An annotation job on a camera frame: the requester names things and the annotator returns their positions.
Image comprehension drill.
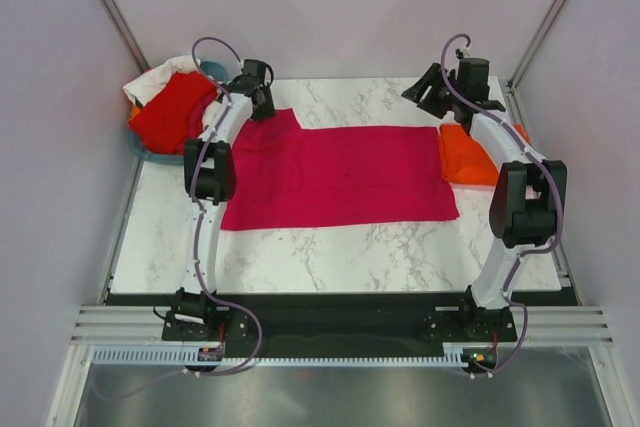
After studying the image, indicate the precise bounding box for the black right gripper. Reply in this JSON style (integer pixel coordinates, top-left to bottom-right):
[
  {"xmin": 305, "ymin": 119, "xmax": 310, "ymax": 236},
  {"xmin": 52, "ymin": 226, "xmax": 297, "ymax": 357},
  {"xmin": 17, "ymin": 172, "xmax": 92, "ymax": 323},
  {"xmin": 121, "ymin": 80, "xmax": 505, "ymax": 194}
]
[{"xmin": 401, "ymin": 63, "xmax": 463, "ymax": 121}]

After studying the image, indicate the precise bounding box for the magenta t shirt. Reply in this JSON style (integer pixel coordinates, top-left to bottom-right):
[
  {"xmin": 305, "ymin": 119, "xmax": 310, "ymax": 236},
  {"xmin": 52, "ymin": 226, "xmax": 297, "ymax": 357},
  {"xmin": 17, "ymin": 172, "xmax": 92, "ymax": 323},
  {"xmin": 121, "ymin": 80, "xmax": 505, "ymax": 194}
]
[{"xmin": 222, "ymin": 109, "xmax": 459, "ymax": 231}]

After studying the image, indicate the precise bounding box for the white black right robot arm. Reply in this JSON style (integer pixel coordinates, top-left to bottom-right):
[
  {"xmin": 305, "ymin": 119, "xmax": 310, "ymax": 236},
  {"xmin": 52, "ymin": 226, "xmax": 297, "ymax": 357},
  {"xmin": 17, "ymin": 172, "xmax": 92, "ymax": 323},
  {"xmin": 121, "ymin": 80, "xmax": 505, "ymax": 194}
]
[{"xmin": 402, "ymin": 57, "xmax": 567, "ymax": 342}]

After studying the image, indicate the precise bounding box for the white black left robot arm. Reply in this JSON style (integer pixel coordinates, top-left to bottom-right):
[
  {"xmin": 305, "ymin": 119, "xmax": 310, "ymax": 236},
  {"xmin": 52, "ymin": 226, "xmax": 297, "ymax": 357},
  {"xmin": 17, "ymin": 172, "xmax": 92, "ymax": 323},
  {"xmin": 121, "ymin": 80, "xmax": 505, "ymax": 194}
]
[{"xmin": 162, "ymin": 59, "xmax": 275, "ymax": 343}]

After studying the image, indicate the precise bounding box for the teal laundry basket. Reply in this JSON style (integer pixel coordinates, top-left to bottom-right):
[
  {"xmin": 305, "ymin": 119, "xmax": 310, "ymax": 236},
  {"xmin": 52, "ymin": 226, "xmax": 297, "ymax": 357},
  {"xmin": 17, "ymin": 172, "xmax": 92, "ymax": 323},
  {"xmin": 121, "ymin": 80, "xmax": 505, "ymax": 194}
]
[{"xmin": 128, "ymin": 66, "xmax": 219, "ymax": 165}]

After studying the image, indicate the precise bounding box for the folded orange t shirt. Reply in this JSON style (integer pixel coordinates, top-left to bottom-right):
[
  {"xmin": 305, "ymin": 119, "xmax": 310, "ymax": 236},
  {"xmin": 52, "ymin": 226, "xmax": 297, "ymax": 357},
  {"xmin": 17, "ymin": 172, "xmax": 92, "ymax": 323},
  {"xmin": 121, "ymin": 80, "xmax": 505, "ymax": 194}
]
[{"xmin": 438, "ymin": 124, "xmax": 499, "ymax": 187}]

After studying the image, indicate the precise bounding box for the red t shirt in basket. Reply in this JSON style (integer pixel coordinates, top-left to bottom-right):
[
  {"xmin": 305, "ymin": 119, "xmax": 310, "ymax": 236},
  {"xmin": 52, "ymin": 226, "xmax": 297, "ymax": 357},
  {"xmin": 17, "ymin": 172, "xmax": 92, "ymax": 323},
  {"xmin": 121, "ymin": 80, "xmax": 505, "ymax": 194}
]
[{"xmin": 128, "ymin": 72, "xmax": 218, "ymax": 155}]

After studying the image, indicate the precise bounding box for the white black t shirt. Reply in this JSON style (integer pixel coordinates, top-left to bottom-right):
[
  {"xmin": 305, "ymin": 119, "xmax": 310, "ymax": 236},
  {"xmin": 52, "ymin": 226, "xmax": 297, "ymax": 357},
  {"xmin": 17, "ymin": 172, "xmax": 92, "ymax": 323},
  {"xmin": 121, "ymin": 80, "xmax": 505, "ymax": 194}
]
[{"xmin": 123, "ymin": 55, "xmax": 229, "ymax": 124}]

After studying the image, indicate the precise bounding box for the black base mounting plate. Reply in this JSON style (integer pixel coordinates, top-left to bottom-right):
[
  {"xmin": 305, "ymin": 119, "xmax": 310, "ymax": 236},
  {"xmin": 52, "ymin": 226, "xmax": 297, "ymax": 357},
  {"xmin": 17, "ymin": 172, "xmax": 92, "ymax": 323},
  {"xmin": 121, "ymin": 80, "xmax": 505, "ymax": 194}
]
[{"xmin": 106, "ymin": 288, "xmax": 577, "ymax": 357}]

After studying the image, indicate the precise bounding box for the right aluminium corner post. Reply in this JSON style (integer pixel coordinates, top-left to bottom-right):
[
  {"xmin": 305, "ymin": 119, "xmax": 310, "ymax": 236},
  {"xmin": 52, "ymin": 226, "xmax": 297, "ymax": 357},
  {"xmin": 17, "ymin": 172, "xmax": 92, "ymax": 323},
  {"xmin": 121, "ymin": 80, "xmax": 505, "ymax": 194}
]
[{"xmin": 506, "ymin": 0, "xmax": 570, "ymax": 93}]

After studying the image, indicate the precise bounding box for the aluminium corner post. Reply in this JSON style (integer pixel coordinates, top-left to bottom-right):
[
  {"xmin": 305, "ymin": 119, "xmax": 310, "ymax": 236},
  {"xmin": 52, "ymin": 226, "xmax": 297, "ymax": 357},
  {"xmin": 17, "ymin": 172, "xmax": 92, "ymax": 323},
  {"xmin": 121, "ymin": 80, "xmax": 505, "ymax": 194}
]
[
  {"xmin": 99, "ymin": 0, "xmax": 149, "ymax": 72},
  {"xmin": 506, "ymin": 0, "xmax": 570, "ymax": 93}
]

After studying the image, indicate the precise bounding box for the left aluminium corner post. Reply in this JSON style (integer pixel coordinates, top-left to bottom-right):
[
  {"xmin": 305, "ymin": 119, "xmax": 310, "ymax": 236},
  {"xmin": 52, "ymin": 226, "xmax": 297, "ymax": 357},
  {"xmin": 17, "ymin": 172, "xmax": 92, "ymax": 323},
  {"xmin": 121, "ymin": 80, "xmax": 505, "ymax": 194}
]
[{"xmin": 99, "ymin": 0, "xmax": 149, "ymax": 72}]

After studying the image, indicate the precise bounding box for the white slotted cable duct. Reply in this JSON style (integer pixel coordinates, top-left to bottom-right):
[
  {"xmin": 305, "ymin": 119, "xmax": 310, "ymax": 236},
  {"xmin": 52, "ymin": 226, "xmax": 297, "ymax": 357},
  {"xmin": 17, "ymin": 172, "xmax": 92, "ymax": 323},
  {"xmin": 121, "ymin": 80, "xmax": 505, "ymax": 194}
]
[{"xmin": 91, "ymin": 345, "xmax": 484, "ymax": 368}]

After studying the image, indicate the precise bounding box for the aluminium frame rail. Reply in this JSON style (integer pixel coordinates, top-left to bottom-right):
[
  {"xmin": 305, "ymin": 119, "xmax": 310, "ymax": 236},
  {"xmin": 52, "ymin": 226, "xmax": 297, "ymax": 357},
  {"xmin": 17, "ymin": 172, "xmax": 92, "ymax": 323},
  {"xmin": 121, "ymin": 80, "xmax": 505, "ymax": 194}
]
[{"xmin": 71, "ymin": 306, "xmax": 613, "ymax": 347}]

